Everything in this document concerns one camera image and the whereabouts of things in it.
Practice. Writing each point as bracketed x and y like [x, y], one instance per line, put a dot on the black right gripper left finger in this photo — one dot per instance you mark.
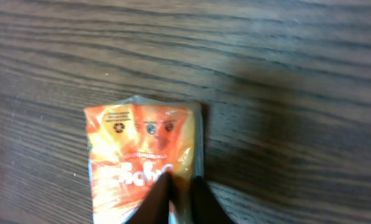
[154, 209]

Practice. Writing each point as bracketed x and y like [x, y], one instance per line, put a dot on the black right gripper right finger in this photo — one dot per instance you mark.
[205, 207]

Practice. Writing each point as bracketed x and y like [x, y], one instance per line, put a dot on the small orange box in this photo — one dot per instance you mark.
[131, 143]

